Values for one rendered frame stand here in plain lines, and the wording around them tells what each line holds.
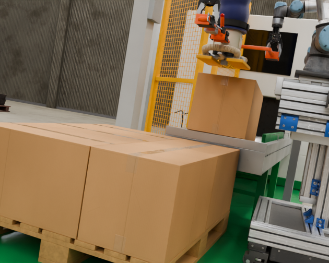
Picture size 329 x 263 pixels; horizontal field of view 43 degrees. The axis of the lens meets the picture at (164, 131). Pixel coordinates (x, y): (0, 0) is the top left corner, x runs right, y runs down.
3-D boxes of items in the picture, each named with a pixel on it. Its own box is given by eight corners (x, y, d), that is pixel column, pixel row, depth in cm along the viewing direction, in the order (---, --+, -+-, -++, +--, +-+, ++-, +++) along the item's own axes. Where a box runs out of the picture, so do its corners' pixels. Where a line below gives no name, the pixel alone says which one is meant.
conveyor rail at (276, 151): (285, 152, 491) (288, 136, 489) (290, 153, 489) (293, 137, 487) (254, 172, 275) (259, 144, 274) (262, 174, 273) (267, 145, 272)
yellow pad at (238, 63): (235, 68, 283) (236, 61, 283) (250, 70, 280) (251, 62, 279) (225, 60, 251) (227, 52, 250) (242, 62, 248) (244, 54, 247)
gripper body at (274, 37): (267, 41, 281) (270, 23, 280) (269, 43, 289) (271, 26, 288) (279, 42, 279) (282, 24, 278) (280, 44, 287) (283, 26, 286)
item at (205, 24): (198, 27, 216) (200, 17, 216) (212, 28, 214) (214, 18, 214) (194, 23, 208) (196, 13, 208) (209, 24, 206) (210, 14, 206)
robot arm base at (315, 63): (330, 78, 225) (334, 59, 224) (333, 75, 210) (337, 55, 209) (301, 74, 229) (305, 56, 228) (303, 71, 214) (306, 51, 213)
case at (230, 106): (204, 136, 343) (214, 89, 345) (254, 145, 331) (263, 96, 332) (186, 128, 286) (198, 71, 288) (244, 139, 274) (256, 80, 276)
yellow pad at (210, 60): (208, 65, 289) (209, 58, 289) (222, 67, 286) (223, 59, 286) (195, 57, 257) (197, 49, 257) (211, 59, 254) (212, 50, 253)
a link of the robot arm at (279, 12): (288, 1, 278) (274, 0, 280) (285, 18, 278) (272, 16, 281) (288, 4, 285) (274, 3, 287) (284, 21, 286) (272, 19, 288)
